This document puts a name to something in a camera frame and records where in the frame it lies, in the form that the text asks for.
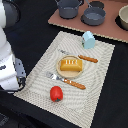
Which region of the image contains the yellow toy bread loaf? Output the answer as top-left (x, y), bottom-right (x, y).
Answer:
top-left (60, 59), bottom-right (83, 71)

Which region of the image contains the red toy tomato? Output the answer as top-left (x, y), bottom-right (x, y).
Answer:
top-left (50, 86), bottom-right (63, 102)

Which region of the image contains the light blue milk carton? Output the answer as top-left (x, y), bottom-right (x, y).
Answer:
top-left (82, 31), bottom-right (95, 49)

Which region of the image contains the grey toy saucepan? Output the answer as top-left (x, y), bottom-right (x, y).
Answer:
top-left (83, 3), bottom-right (106, 26)

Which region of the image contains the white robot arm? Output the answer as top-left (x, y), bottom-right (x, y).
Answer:
top-left (0, 0), bottom-right (26, 93)

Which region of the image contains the round wooden plate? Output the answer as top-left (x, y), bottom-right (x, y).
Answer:
top-left (56, 55), bottom-right (83, 78)

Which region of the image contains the woven beige placemat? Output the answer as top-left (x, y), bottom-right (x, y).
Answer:
top-left (15, 31), bottom-right (114, 128)

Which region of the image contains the grey toy cooking pot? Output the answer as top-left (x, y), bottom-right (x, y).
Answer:
top-left (55, 0), bottom-right (83, 19)

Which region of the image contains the beige bowl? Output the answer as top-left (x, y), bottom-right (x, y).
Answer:
top-left (119, 5), bottom-right (128, 30)

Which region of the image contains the toy fork wooden handle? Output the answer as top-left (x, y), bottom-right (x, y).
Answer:
top-left (45, 71), bottom-right (86, 90)

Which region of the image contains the toy knife wooden handle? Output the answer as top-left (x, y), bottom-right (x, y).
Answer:
top-left (58, 49), bottom-right (98, 63)

